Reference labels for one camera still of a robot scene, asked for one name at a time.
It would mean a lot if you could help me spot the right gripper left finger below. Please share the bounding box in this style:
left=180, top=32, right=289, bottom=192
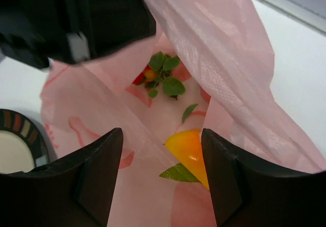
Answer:
left=1, top=128, right=123, bottom=226

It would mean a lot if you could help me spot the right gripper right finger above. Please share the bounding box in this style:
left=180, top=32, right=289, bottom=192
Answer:
left=201, top=129, right=325, bottom=226

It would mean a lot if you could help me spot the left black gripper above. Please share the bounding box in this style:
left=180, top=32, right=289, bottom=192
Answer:
left=1, top=0, right=156, bottom=69

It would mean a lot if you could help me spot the pink plastic bag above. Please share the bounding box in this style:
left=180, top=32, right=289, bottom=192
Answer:
left=41, top=0, right=325, bottom=226

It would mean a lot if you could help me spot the fake yellow orange mango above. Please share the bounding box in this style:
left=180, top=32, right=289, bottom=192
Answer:
left=160, top=129, right=209, bottom=189

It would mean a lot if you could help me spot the fake berry sprig with leaves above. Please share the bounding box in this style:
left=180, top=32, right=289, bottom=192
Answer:
left=133, top=51, right=186, bottom=99

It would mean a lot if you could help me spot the black rimmed ceramic plate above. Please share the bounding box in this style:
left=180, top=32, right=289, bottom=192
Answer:
left=1, top=109, right=50, bottom=174

